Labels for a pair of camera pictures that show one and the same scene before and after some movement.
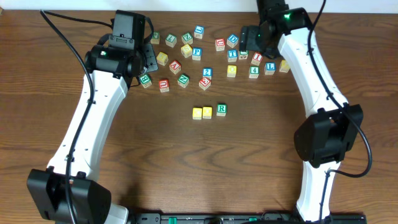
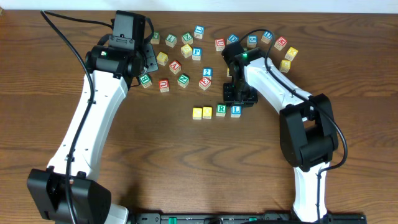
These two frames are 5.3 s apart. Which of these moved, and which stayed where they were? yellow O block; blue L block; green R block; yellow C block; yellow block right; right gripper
Moved: blue L block; right gripper
Stayed: yellow block right; yellow O block; green R block; yellow C block
